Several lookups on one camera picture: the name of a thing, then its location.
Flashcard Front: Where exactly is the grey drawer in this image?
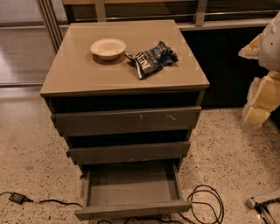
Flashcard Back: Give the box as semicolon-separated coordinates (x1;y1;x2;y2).
75;160;192;221
67;141;190;165
52;107;201;137

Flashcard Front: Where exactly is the white bowl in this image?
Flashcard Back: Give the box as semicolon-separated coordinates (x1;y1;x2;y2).
90;38;126;60

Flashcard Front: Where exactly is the grey middle drawer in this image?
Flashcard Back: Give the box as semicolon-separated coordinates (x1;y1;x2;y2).
67;141;190;165

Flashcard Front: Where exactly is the grey top drawer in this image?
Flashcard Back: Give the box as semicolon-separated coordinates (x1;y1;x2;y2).
52;107;201;137

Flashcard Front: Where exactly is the grey bottom drawer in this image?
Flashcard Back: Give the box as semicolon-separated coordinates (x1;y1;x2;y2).
75;160;192;221

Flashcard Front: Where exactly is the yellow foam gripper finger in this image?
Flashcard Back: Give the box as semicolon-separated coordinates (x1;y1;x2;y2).
238;35;261;60
242;71;280;127

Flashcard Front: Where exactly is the white power strip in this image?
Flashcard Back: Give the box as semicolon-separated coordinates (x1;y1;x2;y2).
246;189;280;209

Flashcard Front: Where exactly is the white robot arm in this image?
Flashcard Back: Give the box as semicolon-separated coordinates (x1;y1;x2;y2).
238;12;280;127

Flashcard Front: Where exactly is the blue chip bag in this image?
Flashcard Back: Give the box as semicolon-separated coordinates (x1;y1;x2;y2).
125;41;178;80

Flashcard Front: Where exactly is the black power adapter with cable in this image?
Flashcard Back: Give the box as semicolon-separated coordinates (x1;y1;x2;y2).
0;192;81;207

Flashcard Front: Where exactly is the metal railing frame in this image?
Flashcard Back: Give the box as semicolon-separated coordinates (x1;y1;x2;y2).
35;0;280;49

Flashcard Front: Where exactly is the grey three-drawer cabinet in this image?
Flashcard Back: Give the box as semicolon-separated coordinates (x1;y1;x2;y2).
39;19;211;173

